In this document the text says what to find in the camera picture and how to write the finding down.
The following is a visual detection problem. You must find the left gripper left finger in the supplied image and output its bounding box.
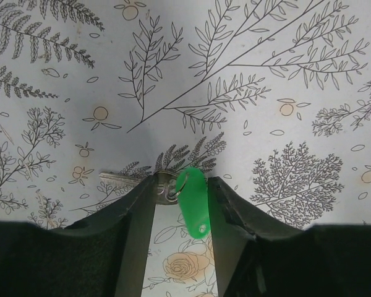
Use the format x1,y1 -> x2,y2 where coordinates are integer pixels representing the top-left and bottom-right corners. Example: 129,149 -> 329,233
0,176 -> 156,296

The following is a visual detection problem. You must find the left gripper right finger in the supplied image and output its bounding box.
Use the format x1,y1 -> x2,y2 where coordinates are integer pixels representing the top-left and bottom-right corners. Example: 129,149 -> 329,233
208,177 -> 371,296

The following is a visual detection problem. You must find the green key tag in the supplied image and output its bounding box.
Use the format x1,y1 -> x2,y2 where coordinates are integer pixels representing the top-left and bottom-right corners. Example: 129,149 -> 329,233
99,166 -> 211,241

